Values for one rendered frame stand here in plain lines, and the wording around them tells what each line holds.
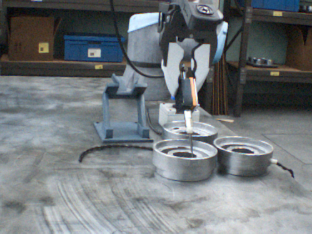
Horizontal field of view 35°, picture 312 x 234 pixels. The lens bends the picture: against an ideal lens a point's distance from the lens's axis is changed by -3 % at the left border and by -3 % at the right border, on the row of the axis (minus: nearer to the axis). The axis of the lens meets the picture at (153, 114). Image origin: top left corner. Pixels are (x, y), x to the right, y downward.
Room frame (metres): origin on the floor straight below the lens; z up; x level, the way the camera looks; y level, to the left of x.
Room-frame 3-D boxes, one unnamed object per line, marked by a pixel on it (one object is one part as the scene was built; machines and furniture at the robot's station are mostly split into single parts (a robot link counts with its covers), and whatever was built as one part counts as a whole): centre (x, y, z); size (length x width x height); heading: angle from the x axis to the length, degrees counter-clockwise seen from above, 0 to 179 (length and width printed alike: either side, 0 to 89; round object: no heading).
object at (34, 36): (4.33, 1.09, 0.64); 0.49 x 0.40 x 0.37; 109
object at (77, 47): (4.48, 0.57, 0.56); 0.52 x 0.38 x 0.22; 101
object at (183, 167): (0.80, -0.06, 0.82); 0.10 x 0.10 x 0.04
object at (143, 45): (1.40, 0.02, 0.97); 0.13 x 0.12 x 0.14; 83
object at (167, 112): (1.08, -0.06, 0.82); 0.08 x 0.07 x 0.05; 14
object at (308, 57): (5.00, -1.53, 0.67); 0.52 x 0.43 x 0.43; 104
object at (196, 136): (0.93, -0.07, 0.82); 0.10 x 0.10 x 0.04
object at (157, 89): (1.40, 0.02, 0.85); 0.15 x 0.15 x 0.10
